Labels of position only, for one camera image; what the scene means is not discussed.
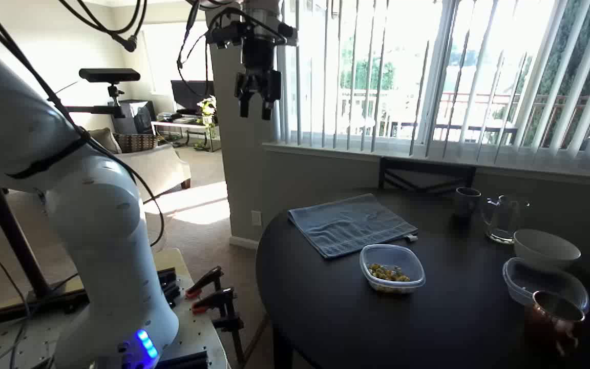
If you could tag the black stand pole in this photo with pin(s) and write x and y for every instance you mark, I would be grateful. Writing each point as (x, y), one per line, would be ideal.
(9, 227)

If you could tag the small bowl with food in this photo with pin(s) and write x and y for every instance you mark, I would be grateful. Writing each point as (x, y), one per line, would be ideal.
(404, 254)

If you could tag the white bowl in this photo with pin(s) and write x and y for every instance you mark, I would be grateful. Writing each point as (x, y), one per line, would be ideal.
(548, 247)

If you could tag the pile of yellow candies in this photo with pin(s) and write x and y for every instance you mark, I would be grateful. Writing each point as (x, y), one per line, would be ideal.
(387, 272)

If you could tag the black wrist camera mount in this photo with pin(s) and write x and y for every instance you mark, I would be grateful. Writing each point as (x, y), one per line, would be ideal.
(225, 34)

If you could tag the white wall outlet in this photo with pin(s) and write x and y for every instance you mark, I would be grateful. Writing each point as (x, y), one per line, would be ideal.
(256, 218)

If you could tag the clear glass cup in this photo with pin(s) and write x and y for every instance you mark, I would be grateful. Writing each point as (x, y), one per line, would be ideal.
(502, 219)

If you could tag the black camera on tripod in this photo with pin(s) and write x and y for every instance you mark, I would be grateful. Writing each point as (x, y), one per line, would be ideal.
(108, 74)

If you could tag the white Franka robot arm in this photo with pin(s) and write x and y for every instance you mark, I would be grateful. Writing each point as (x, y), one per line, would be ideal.
(96, 226)

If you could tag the dark mug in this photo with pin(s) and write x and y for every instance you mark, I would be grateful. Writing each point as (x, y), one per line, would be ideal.
(466, 204)

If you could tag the white vertical blinds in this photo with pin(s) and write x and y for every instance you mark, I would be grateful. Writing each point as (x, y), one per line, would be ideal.
(458, 74)

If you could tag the copper mug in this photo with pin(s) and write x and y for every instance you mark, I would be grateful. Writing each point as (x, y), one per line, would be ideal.
(552, 321)

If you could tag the blue-grey folded towel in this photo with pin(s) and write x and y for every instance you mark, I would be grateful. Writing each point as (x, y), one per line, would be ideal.
(347, 224)

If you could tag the robot mounting table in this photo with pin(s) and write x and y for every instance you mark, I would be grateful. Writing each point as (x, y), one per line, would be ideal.
(193, 335)

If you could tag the dark flat screen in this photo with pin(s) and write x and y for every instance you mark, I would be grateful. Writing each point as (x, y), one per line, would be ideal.
(191, 92)

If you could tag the beige sofa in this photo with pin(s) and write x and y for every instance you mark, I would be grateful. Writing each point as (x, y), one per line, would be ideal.
(154, 168)

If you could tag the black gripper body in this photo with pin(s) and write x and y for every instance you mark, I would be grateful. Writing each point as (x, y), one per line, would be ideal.
(259, 58)

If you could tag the green toy figure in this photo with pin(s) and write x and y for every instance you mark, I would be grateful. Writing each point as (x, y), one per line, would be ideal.
(205, 114)

